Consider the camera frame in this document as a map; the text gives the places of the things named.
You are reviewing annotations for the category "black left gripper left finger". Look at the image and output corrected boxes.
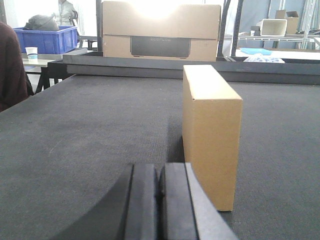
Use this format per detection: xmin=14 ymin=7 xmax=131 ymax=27
xmin=53 ymin=163 xmax=158 ymax=240

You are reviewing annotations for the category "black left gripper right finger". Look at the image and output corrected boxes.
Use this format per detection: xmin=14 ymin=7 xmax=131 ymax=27
xmin=160 ymin=162 xmax=238 ymax=240

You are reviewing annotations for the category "small brown cardboard package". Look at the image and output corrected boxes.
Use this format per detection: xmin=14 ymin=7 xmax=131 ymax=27
xmin=182 ymin=65 xmax=243 ymax=212

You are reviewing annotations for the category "small brown background box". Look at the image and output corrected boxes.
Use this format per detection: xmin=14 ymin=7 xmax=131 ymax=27
xmin=275 ymin=9 xmax=299 ymax=35

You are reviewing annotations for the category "clear plastic bag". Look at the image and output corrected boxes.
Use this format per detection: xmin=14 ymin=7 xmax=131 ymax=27
xmin=244 ymin=53 xmax=285 ymax=64

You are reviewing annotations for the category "person in maroon sweater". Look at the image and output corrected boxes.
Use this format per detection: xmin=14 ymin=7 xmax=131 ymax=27
xmin=0 ymin=22 xmax=34 ymax=111

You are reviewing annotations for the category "blue flat foam sheet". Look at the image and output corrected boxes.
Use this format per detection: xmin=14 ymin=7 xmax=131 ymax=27
xmin=240 ymin=47 xmax=273 ymax=56

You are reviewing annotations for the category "blue plastic crate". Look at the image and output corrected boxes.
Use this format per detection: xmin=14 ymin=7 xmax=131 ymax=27
xmin=13 ymin=26 xmax=78 ymax=55

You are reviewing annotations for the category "white paper cup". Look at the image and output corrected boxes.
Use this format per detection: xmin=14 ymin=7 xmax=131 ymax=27
xmin=25 ymin=47 xmax=38 ymax=61

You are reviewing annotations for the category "white rectangular bin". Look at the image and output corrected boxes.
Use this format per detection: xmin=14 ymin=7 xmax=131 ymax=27
xmin=256 ymin=18 xmax=287 ymax=37

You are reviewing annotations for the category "standing person in background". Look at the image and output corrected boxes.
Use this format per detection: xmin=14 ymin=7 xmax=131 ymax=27
xmin=54 ymin=0 xmax=76 ymax=26

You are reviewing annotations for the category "black bag in crate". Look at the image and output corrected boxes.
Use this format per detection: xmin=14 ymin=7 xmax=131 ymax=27
xmin=23 ymin=14 xmax=59 ymax=32

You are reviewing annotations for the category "black raised table rail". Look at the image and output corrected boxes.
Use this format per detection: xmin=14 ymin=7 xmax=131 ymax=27
xmin=48 ymin=51 xmax=320 ymax=85

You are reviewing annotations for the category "black vertical frame post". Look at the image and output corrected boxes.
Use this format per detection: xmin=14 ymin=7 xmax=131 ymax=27
xmin=217 ymin=0 xmax=244 ymax=58

